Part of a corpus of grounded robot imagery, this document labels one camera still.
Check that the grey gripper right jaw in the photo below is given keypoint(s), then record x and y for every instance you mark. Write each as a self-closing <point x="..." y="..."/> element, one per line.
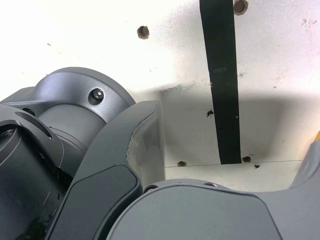
<point x="200" y="215"/>

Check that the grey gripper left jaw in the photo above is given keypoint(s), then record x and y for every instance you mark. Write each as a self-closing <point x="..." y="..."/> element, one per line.
<point x="112" y="150"/>

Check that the black tape strip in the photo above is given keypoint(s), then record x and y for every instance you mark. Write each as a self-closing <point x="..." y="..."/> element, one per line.
<point x="222" y="75"/>

